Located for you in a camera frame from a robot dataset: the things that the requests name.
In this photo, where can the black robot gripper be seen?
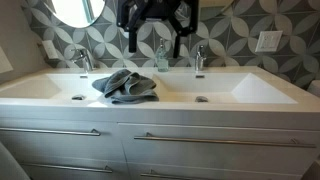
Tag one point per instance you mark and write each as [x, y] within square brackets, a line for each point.
[156, 8]

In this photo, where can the chrome faucet beside soap bottle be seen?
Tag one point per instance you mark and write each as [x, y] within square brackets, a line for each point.
[200, 58]

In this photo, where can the clear glass soap dispenser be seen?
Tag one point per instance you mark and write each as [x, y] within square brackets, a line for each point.
[162, 60]

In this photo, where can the grey crumpled towel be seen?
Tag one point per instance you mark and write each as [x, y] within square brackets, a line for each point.
[126, 87]

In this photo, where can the chrome sink drain plug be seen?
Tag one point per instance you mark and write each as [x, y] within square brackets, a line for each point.
[201, 99]
[78, 97]

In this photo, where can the white vanity drawer front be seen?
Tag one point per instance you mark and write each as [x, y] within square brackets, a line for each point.
[60, 145]
[233, 174]
[66, 175]
[216, 156]

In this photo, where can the white double sink countertop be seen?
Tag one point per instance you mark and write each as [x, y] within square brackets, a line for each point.
[273, 110]

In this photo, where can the grey rounded object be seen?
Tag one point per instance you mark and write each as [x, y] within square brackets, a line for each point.
[11, 165]

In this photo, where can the chrome faucet beside wall outlet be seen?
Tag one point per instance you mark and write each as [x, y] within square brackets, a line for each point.
[86, 60]

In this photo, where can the round wall mirror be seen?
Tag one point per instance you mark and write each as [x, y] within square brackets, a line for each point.
[75, 11]

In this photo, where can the white double wall outlet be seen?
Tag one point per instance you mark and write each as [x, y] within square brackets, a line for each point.
[268, 41]

